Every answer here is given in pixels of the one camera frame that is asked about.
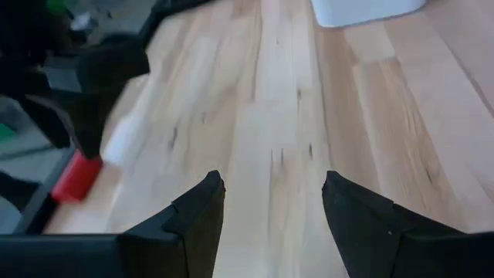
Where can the small red smooth block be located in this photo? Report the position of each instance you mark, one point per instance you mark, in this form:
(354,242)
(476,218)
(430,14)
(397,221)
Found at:
(75,179)

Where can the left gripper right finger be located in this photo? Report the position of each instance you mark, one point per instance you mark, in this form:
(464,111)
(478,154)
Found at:
(366,239)

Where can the black power strip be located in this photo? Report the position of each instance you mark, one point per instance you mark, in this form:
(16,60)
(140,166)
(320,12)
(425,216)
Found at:
(65,119)

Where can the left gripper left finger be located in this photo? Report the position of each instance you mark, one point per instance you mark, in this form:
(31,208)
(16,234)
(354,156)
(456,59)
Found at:
(185,239)

